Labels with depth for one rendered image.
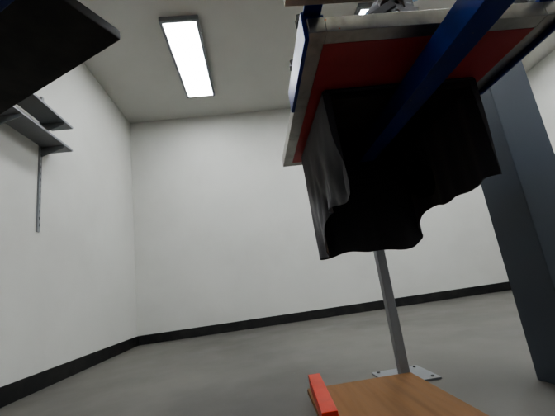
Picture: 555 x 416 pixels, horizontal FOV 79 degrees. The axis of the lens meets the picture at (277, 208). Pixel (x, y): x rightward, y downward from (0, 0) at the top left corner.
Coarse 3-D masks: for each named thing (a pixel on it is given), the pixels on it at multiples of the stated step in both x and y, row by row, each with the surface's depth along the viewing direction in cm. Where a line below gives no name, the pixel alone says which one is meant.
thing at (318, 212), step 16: (320, 112) 96; (320, 128) 99; (336, 128) 90; (320, 144) 102; (336, 144) 89; (304, 160) 131; (320, 160) 107; (336, 160) 91; (320, 176) 110; (336, 176) 93; (320, 192) 115; (336, 192) 94; (320, 208) 118; (320, 224) 118; (320, 240) 126; (320, 256) 126
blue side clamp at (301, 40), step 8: (304, 16) 72; (312, 16) 72; (320, 16) 72; (304, 24) 71; (304, 32) 71; (296, 40) 79; (304, 40) 71; (296, 48) 80; (304, 48) 73; (296, 56) 81; (304, 56) 76; (296, 64) 82; (296, 72) 84; (296, 80) 85; (296, 88) 88; (296, 96) 91
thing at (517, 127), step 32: (512, 96) 128; (512, 128) 124; (544, 128) 126; (512, 160) 121; (544, 160) 122; (512, 192) 122; (544, 192) 119; (512, 224) 124; (544, 224) 116; (512, 256) 125; (544, 256) 113; (512, 288) 127; (544, 288) 113; (544, 320) 115; (544, 352) 116
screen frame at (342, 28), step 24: (312, 24) 71; (336, 24) 71; (360, 24) 72; (384, 24) 72; (408, 24) 72; (432, 24) 73; (504, 24) 76; (528, 24) 77; (312, 48) 75; (312, 72) 84; (288, 144) 125
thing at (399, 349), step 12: (384, 252) 156; (384, 264) 154; (384, 276) 153; (384, 288) 151; (384, 300) 153; (396, 312) 149; (396, 324) 148; (396, 336) 147; (396, 348) 146; (396, 360) 146; (372, 372) 154; (384, 372) 152; (396, 372) 149; (420, 372) 144; (432, 372) 142
